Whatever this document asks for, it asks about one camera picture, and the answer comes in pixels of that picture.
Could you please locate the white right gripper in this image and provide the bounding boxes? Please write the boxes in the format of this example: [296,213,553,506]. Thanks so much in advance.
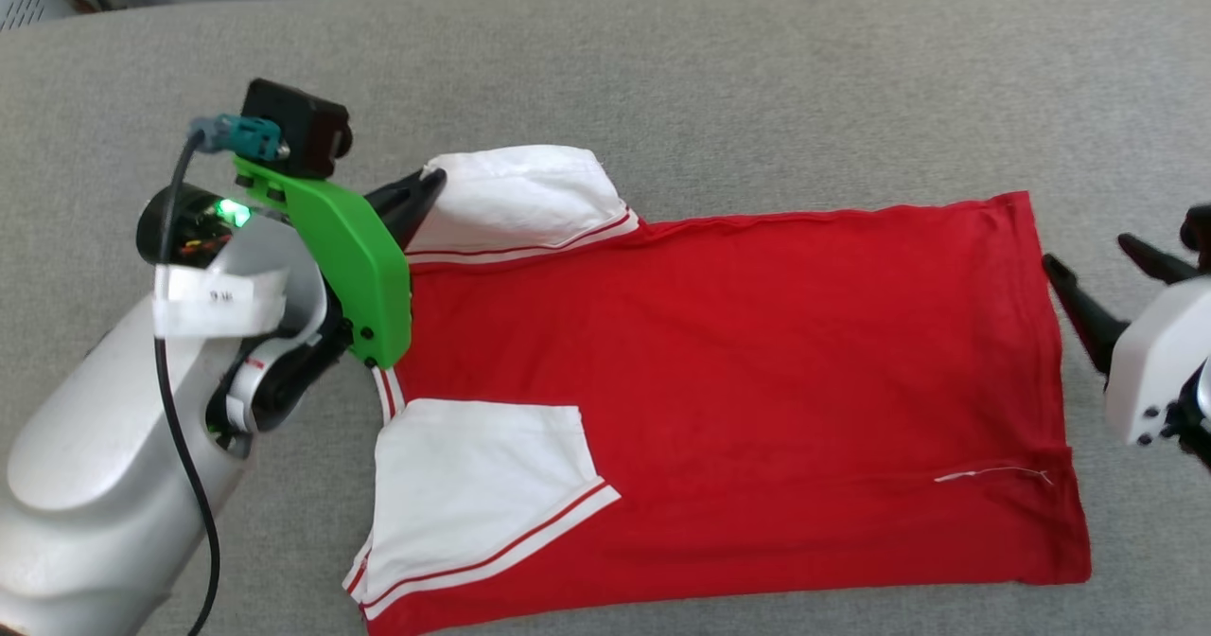
[1042,233,1211,449]

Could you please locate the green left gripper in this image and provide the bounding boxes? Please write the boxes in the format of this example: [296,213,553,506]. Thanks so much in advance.
[231,154,448,371]

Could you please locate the red and white t-shirt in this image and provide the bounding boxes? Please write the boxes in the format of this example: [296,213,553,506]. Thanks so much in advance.
[342,144,1095,636]

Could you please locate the white paper cable tag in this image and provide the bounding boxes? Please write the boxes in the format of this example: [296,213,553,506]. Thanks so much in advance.
[153,264,289,340]

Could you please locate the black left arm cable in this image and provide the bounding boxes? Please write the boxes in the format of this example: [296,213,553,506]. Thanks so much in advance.
[153,113,289,636]

